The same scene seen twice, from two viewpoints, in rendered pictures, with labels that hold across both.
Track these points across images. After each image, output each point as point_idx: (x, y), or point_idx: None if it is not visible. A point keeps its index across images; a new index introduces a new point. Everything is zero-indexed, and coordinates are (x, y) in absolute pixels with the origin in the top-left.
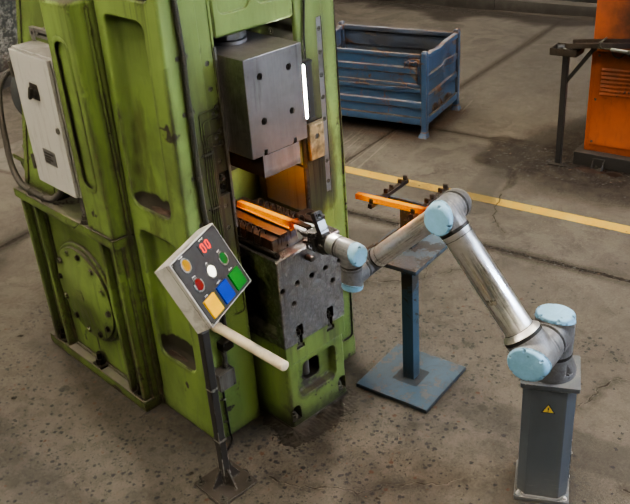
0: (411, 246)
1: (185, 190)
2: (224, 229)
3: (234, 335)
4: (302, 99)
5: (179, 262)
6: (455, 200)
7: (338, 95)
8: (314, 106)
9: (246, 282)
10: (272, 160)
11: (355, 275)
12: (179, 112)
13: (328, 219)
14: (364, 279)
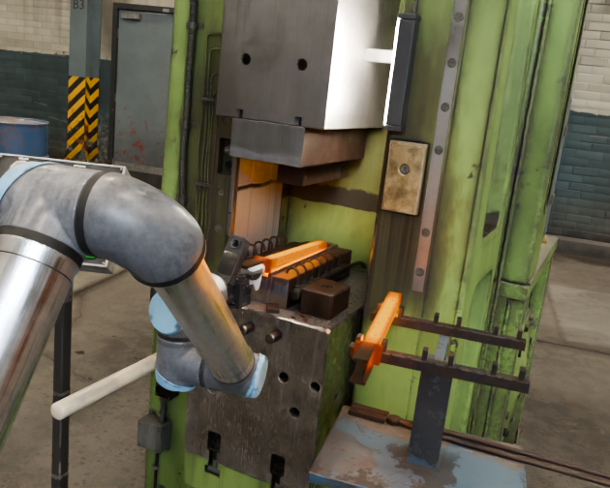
0: (193, 342)
1: (167, 133)
2: (211, 227)
3: (135, 363)
4: (326, 53)
5: (15, 161)
6: (61, 176)
7: (487, 122)
8: (419, 115)
9: (94, 260)
10: (247, 133)
11: (159, 347)
12: (183, 18)
13: (402, 343)
14: (179, 374)
